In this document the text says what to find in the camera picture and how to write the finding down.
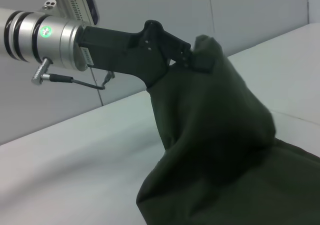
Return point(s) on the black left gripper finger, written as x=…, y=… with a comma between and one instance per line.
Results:
x=202, y=62

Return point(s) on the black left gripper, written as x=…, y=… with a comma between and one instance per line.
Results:
x=120, y=52

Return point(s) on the dark green t-shirt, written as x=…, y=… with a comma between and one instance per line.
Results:
x=212, y=147

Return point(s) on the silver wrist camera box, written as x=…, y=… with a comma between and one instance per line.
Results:
x=77, y=2

